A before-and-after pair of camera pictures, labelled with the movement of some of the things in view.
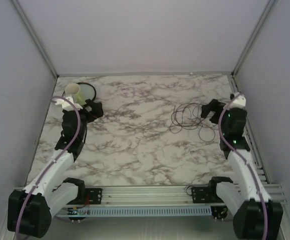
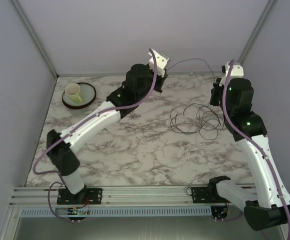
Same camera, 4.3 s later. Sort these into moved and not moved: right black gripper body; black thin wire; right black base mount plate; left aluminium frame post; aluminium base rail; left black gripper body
Moved: left black gripper body; right black gripper body
Not moved: aluminium base rail; black thin wire; right black base mount plate; left aluminium frame post
